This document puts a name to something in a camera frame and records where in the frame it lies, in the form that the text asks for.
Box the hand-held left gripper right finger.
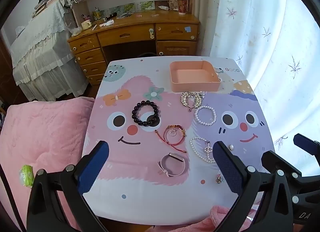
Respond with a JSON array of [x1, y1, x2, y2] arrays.
[[212, 140, 294, 232]]

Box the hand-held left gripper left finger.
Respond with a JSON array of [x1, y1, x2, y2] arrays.
[[26, 140, 110, 232]]

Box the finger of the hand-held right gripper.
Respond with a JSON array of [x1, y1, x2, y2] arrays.
[[294, 133, 320, 156], [261, 150, 303, 185]]

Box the white pearl necklace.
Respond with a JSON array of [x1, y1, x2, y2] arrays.
[[189, 137, 217, 163]]

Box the white pearl bracelet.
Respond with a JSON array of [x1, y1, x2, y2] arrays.
[[194, 106, 216, 127]]

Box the black bead bracelet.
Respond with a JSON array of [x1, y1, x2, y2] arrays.
[[132, 100, 160, 127]]

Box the red string bracelet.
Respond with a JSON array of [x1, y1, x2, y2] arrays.
[[155, 125, 187, 153]]

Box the pink plastic tray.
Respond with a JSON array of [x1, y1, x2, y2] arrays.
[[169, 60, 221, 93]]

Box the pink fluffy cloth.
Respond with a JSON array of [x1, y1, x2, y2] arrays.
[[160, 205, 266, 232]]

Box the pink fluffy blanket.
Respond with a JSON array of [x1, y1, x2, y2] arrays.
[[0, 97, 96, 232]]

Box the green packet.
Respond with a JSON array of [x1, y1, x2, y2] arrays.
[[19, 164, 34, 189]]

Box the white floral curtain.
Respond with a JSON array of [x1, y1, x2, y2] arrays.
[[194, 0, 320, 172]]

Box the bed with white cover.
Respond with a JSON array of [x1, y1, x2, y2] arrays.
[[10, 0, 90, 101]]

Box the wooden desk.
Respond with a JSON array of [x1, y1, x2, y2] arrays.
[[67, 13, 200, 88]]

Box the red paper cup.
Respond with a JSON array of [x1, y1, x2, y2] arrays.
[[178, 0, 189, 15]]

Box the pile of papers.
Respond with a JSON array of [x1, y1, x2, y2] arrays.
[[32, 0, 66, 17]]

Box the gold leaf necklace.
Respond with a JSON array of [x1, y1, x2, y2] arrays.
[[180, 91, 206, 112]]

